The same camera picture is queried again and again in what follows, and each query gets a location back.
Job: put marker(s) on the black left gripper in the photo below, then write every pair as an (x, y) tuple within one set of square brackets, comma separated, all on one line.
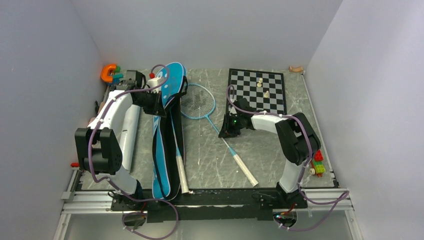
[(157, 108)]

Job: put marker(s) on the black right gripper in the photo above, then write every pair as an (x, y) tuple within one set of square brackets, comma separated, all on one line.
[(227, 131)]

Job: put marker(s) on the blue racket bag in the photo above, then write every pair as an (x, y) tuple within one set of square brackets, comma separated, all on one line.
[(168, 145)]

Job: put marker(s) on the blue racket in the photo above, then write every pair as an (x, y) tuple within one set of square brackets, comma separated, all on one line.
[(199, 103), (180, 166)]

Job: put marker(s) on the white shuttlecock tube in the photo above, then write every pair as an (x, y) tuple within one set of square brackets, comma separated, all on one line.
[(128, 135)]

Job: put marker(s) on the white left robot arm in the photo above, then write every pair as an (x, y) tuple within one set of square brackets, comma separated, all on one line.
[(98, 149)]

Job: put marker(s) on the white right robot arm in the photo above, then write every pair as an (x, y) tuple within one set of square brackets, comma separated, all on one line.
[(298, 140)]

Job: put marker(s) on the teal blue toy blocks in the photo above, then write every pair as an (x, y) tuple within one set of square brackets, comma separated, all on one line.
[(116, 75)]

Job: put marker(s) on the black white chessboard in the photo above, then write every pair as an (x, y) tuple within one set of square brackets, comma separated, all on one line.
[(245, 81)]

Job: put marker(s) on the white chess piece upper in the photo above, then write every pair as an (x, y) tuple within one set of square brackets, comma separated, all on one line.
[(260, 83)]

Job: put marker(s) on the orange horseshoe magnet toy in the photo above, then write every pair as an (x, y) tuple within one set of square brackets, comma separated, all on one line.
[(107, 73)]

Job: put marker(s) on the wooden arch block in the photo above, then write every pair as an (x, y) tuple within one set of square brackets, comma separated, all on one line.
[(298, 69)]

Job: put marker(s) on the colourful brick toy train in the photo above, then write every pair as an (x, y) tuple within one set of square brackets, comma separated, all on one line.
[(317, 167)]

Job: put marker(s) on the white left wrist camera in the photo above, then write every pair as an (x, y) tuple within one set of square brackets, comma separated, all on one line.
[(155, 83)]

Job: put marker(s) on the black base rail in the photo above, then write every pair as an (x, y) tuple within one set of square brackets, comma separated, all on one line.
[(215, 204)]

